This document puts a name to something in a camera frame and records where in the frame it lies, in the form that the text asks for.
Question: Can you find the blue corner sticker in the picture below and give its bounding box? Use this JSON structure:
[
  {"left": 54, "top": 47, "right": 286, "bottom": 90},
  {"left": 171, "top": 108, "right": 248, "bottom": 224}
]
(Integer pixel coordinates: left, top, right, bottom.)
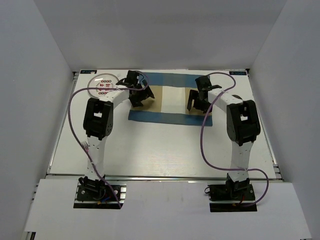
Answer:
[
  {"left": 229, "top": 71, "right": 247, "bottom": 76},
  {"left": 80, "top": 69, "right": 97, "bottom": 74}
]

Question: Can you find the brown metal cup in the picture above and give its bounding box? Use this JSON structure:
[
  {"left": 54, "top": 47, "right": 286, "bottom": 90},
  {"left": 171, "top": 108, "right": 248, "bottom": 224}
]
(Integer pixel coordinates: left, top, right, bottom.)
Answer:
[{"left": 232, "top": 94, "right": 242, "bottom": 100}]

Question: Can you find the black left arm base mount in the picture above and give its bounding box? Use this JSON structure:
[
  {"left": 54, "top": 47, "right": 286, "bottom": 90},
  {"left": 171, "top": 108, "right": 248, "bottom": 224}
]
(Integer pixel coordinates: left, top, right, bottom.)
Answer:
[{"left": 73, "top": 184, "right": 126, "bottom": 210}]

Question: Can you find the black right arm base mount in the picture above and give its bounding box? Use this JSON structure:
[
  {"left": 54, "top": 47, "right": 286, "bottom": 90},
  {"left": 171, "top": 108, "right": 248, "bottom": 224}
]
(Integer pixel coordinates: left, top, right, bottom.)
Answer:
[{"left": 204, "top": 184, "right": 258, "bottom": 213}]

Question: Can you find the fork with pink handle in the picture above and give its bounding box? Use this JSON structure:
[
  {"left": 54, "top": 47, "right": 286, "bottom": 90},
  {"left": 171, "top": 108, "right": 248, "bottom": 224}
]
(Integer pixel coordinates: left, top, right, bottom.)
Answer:
[{"left": 80, "top": 141, "right": 90, "bottom": 153}]

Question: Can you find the white plate with red print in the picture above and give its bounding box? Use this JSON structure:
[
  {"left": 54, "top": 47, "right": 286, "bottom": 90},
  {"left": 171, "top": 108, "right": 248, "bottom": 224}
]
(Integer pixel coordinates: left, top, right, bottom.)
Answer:
[{"left": 87, "top": 73, "right": 119, "bottom": 98}]

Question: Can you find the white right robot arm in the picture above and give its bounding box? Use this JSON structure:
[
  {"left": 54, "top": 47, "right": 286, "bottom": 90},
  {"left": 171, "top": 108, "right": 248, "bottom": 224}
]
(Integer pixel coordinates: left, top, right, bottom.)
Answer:
[{"left": 187, "top": 75, "right": 261, "bottom": 200}]

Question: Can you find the blue tan white cloth napkin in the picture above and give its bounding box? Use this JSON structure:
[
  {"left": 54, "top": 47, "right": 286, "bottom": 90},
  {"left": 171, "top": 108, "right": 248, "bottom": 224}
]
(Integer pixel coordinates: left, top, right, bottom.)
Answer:
[{"left": 128, "top": 72, "right": 205, "bottom": 126}]

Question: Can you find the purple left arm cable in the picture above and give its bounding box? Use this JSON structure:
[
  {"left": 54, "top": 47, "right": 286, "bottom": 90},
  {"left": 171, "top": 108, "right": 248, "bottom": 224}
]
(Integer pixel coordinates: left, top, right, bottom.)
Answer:
[{"left": 67, "top": 71, "right": 151, "bottom": 209}]

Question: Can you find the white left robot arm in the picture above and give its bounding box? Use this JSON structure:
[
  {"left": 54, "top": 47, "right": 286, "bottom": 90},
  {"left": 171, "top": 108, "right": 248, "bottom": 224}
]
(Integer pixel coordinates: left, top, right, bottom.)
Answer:
[{"left": 79, "top": 70, "right": 155, "bottom": 200}]

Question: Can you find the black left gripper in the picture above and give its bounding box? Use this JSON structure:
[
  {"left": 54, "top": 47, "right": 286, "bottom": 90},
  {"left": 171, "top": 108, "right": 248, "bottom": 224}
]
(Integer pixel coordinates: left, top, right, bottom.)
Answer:
[{"left": 130, "top": 79, "right": 154, "bottom": 107}]

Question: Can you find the blue left corner sticker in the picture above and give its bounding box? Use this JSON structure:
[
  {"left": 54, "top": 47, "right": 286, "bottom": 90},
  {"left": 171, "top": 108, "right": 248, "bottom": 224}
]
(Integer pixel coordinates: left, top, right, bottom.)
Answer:
[{"left": 80, "top": 69, "right": 97, "bottom": 74}]

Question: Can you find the blue right corner sticker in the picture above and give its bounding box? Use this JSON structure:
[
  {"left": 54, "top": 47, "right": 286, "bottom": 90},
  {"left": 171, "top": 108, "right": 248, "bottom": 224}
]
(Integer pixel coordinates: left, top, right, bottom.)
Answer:
[{"left": 229, "top": 71, "right": 247, "bottom": 76}]

